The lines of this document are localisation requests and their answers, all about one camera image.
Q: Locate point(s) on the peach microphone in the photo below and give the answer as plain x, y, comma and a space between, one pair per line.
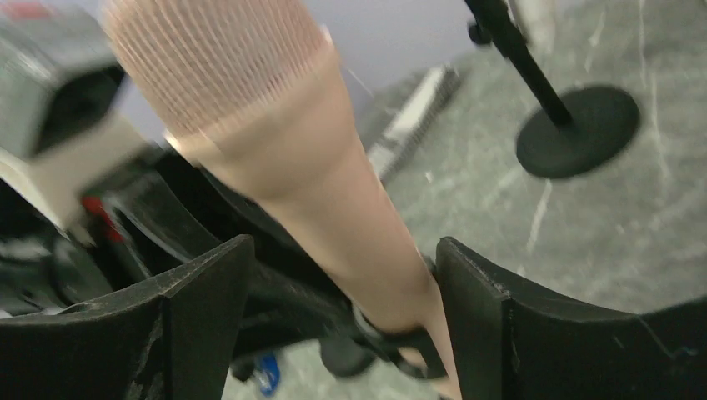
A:
252, 91

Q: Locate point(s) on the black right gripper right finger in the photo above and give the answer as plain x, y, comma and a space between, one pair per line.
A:
515, 339

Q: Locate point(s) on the black round-base mic stand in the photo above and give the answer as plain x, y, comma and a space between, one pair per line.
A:
381, 348
571, 134

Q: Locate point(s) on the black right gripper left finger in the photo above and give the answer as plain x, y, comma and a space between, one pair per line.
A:
168, 337

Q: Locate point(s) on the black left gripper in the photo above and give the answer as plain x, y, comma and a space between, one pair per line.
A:
155, 212

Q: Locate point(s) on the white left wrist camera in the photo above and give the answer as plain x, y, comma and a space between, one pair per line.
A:
60, 131

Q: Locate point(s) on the grey white booklet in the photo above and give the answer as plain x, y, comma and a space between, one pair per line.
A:
405, 119

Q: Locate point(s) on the white microphone silver grille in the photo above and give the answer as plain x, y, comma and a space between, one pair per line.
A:
537, 21

